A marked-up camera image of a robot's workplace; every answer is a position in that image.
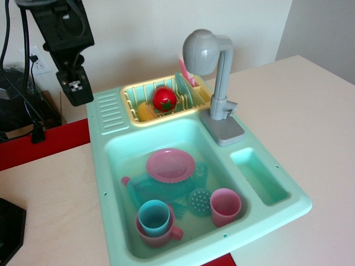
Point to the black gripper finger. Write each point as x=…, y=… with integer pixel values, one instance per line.
x=76, y=86

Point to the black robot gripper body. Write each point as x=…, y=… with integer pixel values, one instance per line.
x=65, y=28

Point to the grey toy faucet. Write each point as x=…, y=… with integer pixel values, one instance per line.
x=203, y=52

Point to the yellow dish drying rack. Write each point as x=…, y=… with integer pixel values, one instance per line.
x=135, y=94

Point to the yellow toy cup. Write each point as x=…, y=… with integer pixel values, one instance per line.
x=146, y=112

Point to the red toy tomato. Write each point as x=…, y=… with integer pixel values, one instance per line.
x=164, y=99

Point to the teal plate in rack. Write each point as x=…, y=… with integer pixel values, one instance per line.
x=183, y=86

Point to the pink utensil in rack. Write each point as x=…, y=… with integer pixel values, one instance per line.
x=188, y=76

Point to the teal toy tray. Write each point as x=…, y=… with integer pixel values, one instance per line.
x=144, y=188

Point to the pink toy plate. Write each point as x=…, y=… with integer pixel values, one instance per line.
x=170, y=165

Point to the mint green toy sink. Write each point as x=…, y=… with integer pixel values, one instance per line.
x=270, y=197

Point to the black base block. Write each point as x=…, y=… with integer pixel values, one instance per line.
x=13, y=223

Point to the blue toy cup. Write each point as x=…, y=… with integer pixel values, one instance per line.
x=154, y=216

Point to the teal smiley spatula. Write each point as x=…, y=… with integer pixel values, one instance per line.
x=200, y=174

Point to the teal toy fork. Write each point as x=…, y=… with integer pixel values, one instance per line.
x=180, y=208

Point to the teal toy skimmer spoon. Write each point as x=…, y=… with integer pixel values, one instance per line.
x=199, y=202

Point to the pink toy mug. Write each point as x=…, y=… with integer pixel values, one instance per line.
x=172, y=233

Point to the pink toy cup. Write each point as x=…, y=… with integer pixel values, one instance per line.
x=225, y=205

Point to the white wall outlet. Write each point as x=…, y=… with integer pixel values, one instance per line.
x=37, y=62

